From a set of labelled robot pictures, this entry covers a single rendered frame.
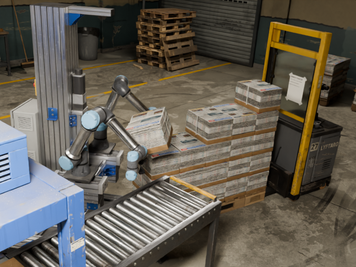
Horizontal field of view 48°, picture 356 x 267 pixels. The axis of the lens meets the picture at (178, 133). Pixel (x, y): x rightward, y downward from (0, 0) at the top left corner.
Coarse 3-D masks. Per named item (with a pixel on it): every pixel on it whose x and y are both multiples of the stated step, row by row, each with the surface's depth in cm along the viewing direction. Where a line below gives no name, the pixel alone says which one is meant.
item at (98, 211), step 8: (168, 176) 318; (152, 184) 305; (136, 192) 293; (120, 200) 282; (128, 200) 286; (104, 208) 272; (88, 216) 262; (56, 232) 245; (40, 240) 237; (48, 240) 239; (24, 248) 229; (40, 248) 236; (56, 248) 246; (8, 256) 223; (16, 256) 224; (32, 256) 233; (24, 264) 230
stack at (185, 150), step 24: (192, 144) 371; (216, 144) 377; (240, 144) 395; (144, 168) 360; (168, 168) 356; (216, 168) 388; (240, 168) 407; (192, 192) 382; (216, 192) 400; (240, 192) 421
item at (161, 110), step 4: (160, 108) 326; (164, 108) 324; (144, 112) 328; (148, 112) 325; (152, 112) 323; (156, 112) 320; (160, 112) 318; (164, 112) 319; (132, 116) 329; (136, 116) 326; (140, 116) 323; (144, 116) 321; (148, 116) 318; (164, 116) 316; (132, 120) 321; (168, 120) 331; (168, 124) 326; (168, 128) 323
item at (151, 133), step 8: (152, 120) 304; (160, 120) 299; (128, 128) 303; (136, 128) 299; (144, 128) 298; (152, 128) 297; (160, 128) 296; (136, 136) 301; (144, 136) 301; (152, 136) 300; (160, 136) 299; (168, 136) 315; (144, 144) 303; (152, 144) 302; (160, 144) 301
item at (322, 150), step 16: (288, 128) 453; (320, 128) 441; (336, 128) 447; (288, 144) 457; (320, 144) 441; (336, 144) 456; (272, 160) 483; (288, 160) 461; (320, 160) 450; (304, 176) 446; (320, 176) 462; (304, 192) 458
